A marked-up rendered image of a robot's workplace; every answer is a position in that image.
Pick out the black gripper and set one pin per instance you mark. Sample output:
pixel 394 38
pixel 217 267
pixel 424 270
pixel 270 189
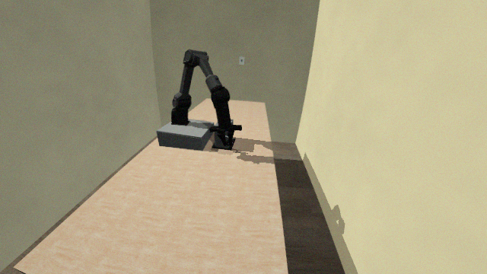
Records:
pixel 223 126

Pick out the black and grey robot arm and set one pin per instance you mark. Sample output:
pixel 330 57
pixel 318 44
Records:
pixel 182 100

